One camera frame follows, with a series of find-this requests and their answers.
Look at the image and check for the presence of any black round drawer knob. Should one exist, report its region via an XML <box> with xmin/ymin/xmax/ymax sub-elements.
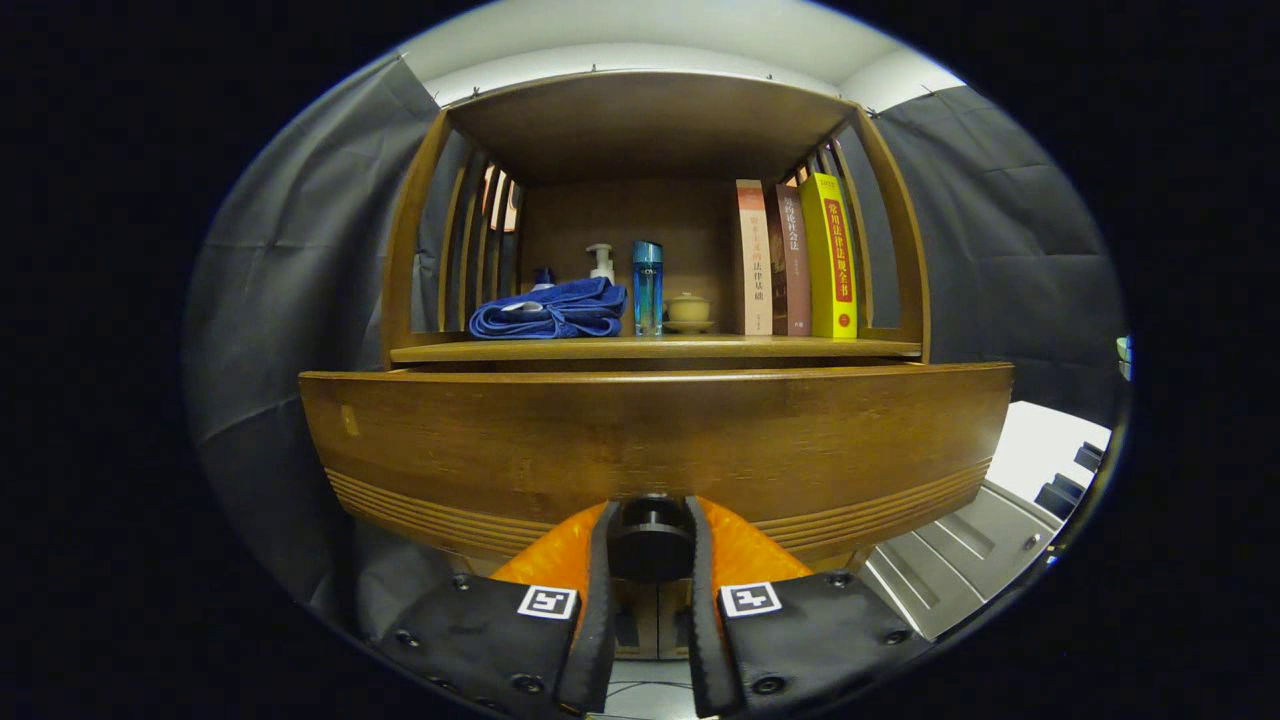
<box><xmin>607</xmin><ymin>495</ymin><xmax>696</xmax><ymax>583</ymax></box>

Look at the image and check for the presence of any wooden countertop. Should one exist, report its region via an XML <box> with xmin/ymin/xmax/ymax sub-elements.
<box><xmin>390</xmin><ymin>333</ymin><xmax>923</xmax><ymax>364</ymax></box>

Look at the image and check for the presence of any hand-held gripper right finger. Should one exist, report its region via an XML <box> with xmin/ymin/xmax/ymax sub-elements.
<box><xmin>683</xmin><ymin>497</ymin><xmax>933</xmax><ymax>719</ymax></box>

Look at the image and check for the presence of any yellow book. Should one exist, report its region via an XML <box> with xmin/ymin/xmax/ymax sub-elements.
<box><xmin>798</xmin><ymin>172</ymin><xmax>859</xmax><ymax>340</ymax></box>

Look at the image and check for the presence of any beige orange-topped book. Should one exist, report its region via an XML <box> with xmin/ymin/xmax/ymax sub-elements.
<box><xmin>735</xmin><ymin>179</ymin><xmax>774</xmax><ymax>337</ymax></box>

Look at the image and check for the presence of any brown wooden cabinet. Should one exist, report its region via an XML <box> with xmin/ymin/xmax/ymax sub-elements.
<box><xmin>380</xmin><ymin>68</ymin><xmax>933</xmax><ymax>661</ymax></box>

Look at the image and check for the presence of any folded blue towel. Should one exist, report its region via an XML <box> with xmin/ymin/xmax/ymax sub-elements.
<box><xmin>468</xmin><ymin>277</ymin><xmax>629</xmax><ymax>341</ymax></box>

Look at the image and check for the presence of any beige lidded teacup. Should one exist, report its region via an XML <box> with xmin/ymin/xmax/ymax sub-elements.
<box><xmin>663</xmin><ymin>291</ymin><xmax>717</xmax><ymax>335</ymax></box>

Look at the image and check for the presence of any white panelled furniture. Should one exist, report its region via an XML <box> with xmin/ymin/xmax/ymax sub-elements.
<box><xmin>860</xmin><ymin>400</ymin><xmax>1113</xmax><ymax>643</ymax></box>

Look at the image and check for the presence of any clear blue bottle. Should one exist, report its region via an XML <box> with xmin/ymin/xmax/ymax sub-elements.
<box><xmin>631</xmin><ymin>240</ymin><xmax>665</xmax><ymax>338</ymax></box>

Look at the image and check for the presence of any wooden cabinet door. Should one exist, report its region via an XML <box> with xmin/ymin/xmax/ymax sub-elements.
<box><xmin>655</xmin><ymin>582</ymin><xmax>693</xmax><ymax>661</ymax></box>
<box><xmin>612</xmin><ymin>582</ymin><xmax>657</xmax><ymax>661</ymax></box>

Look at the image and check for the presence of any brown book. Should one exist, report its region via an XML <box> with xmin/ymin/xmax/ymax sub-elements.
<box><xmin>765</xmin><ymin>184</ymin><xmax>812</xmax><ymax>337</ymax></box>

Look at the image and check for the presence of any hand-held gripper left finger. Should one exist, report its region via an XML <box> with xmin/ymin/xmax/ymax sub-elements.
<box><xmin>372</xmin><ymin>500</ymin><xmax>623</xmax><ymax>719</ymax></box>

